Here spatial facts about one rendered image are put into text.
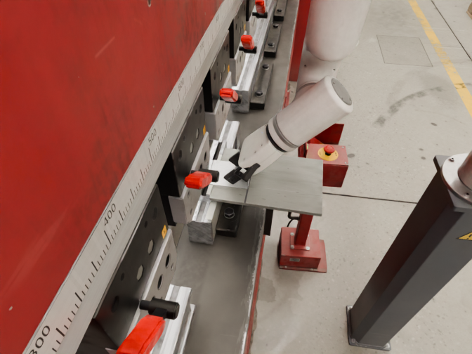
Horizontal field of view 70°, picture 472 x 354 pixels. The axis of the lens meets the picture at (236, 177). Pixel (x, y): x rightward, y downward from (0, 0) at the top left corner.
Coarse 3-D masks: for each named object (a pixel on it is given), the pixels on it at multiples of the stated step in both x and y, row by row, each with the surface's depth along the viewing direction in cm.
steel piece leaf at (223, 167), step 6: (216, 162) 88; (222, 162) 88; (228, 162) 88; (216, 168) 86; (222, 168) 86; (228, 168) 86; (234, 168) 86; (222, 174) 85; (222, 180) 83; (240, 180) 83; (228, 186) 82; (234, 186) 82; (240, 186) 82; (246, 186) 82
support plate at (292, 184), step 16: (224, 160) 89; (288, 160) 89; (304, 160) 89; (320, 160) 89; (256, 176) 85; (272, 176) 85; (288, 176) 85; (304, 176) 85; (320, 176) 85; (224, 192) 81; (240, 192) 81; (256, 192) 81; (272, 192) 81; (288, 192) 81; (304, 192) 81; (320, 192) 81; (272, 208) 78; (288, 208) 78; (304, 208) 78; (320, 208) 78
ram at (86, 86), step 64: (0, 0) 15; (64, 0) 19; (128, 0) 26; (192, 0) 41; (0, 64) 15; (64, 64) 20; (128, 64) 27; (0, 128) 16; (64, 128) 20; (128, 128) 29; (0, 192) 16; (64, 192) 21; (0, 256) 17; (64, 256) 22; (0, 320) 18
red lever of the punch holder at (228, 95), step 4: (224, 88) 55; (228, 88) 55; (220, 92) 55; (224, 92) 54; (228, 92) 54; (232, 92) 55; (220, 96) 63; (224, 96) 55; (228, 96) 55; (232, 96) 55; (236, 96) 58; (240, 96) 62; (228, 100) 58; (232, 100) 58; (236, 100) 62; (240, 100) 62; (240, 104) 63
